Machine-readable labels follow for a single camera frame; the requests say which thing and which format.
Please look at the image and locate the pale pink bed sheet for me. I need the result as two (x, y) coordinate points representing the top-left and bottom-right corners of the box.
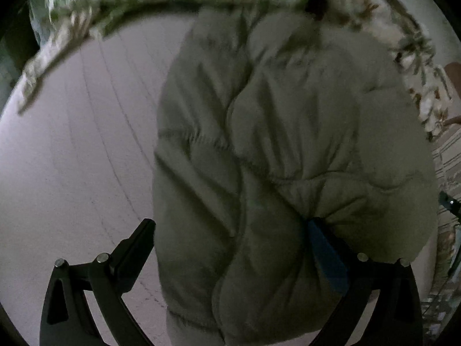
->
(0, 14), (202, 346)

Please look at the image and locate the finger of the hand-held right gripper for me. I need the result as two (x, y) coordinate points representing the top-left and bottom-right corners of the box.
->
(439, 190), (461, 224)

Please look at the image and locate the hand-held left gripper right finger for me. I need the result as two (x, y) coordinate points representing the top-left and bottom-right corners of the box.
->
(308, 217), (424, 346)

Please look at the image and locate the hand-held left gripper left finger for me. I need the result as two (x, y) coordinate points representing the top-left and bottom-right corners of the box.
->
(39, 218), (157, 346)

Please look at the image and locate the khaki puffer jacket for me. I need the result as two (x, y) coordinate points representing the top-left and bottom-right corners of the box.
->
(151, 5), (440, 346)

